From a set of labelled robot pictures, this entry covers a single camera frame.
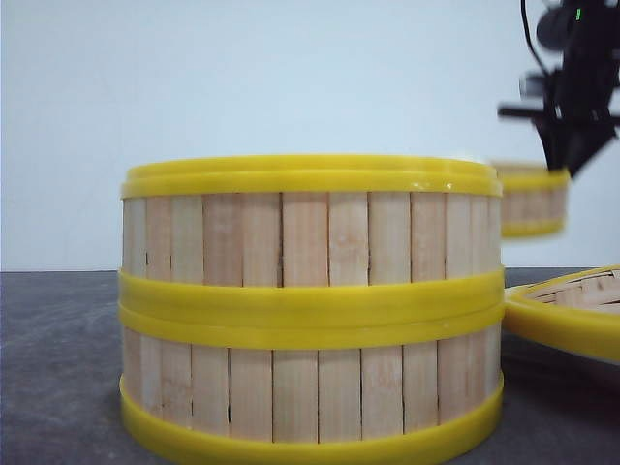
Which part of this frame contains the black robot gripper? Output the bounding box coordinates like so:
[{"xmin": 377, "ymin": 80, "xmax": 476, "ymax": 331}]
[{"xmin": 497, "ymin": 1, "xmax": 619, "ymax": 177}]

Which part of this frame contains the single-bun bamboo steamer basket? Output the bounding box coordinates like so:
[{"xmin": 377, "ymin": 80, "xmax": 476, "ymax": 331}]
[{"xmin": 491, "ymin": 162, "xmax": 571, "ymax": 238}]

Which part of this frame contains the woven bamboo steamer lid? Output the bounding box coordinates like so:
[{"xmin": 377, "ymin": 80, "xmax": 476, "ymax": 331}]
[{"xmin": 504, "ymin": 264, "xmax": 619, "ymax": 365}]

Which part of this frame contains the three-bun bamboo steamer basket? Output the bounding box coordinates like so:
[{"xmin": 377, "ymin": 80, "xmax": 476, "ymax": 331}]
[{"xmin": 119, "ymin": 155, "xmax": 503, "ymax": 325}]

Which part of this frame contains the bottom bamboo steamer basket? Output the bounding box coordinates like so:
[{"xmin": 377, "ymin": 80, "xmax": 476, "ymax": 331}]
[{"xmin": 122, "ymin": 310, "xmax": 503, "ymax": 464}]

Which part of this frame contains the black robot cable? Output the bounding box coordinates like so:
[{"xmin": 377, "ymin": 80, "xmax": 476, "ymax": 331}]
[{"xmin": 518, "ymin": 0, "xmax": 553, "ymax": 78}]

